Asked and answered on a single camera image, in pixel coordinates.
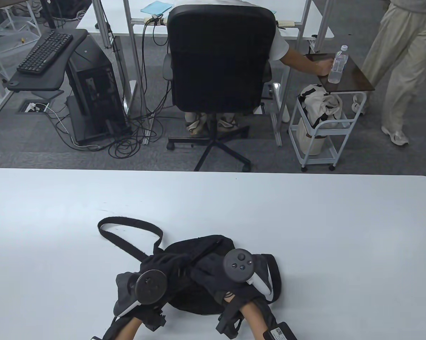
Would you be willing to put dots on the person's right hand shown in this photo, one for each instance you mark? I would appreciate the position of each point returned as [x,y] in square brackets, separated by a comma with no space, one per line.
[212,276]

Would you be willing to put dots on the person's left hand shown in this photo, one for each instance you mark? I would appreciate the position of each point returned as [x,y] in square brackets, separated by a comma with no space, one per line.
[175,269]

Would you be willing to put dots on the black fabric bag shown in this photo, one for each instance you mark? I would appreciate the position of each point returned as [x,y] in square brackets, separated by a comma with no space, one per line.
[184,248]

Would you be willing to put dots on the dark grey tracking controller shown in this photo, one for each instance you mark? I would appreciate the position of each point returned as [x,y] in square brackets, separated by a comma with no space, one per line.
[151,287]
[238,265]

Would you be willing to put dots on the person's right forearm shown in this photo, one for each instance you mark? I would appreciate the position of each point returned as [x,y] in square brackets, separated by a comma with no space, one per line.
[253,318]

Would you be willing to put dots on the person's left forearm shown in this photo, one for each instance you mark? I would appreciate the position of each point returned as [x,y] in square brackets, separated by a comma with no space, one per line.
[128,329]

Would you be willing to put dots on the black wrist sensor box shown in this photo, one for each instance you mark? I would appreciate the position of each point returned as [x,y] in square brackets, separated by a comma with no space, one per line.
[280,333]

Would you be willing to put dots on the white tote bag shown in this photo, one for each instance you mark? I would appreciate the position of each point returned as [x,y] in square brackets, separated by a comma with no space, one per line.
[310,141]

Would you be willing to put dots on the black computer tower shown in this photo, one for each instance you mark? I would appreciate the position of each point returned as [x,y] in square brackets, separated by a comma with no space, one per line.
[92,88]

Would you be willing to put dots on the black office chair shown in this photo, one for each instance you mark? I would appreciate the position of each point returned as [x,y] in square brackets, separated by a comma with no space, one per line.
[220,60]

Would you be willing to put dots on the floor power outlet box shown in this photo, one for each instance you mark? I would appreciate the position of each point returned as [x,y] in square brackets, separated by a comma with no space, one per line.
[25,106]

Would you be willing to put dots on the black curved side desk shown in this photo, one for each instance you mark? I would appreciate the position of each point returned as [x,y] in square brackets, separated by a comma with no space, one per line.
[39,83]

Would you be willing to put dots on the clear plastic water bottle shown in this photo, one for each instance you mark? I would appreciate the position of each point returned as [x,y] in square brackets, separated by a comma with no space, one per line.
[336,67]

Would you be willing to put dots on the white cart with brown top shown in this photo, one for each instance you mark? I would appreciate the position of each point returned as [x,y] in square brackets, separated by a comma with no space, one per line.
[354,76]

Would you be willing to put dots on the white power strip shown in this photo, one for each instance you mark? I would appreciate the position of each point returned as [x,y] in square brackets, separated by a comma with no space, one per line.
[152,19]

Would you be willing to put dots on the black keyboard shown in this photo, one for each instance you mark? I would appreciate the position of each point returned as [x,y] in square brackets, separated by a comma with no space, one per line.
[44,53]

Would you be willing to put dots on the light blue paper folder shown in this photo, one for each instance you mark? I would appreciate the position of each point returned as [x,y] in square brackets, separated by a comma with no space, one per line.
[156,7]

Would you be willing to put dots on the beige power strip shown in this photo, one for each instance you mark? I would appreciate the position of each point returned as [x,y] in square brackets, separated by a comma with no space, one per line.
[287,23]

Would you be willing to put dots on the black monitor stand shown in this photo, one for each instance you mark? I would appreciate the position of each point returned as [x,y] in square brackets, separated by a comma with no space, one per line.
[51,14]

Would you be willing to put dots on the white desk frame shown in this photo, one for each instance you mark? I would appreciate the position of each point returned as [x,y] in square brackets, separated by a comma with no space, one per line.
[0,105]

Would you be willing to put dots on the white desk with metal frame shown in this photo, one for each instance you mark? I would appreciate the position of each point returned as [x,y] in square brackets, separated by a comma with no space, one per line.
[92,24]

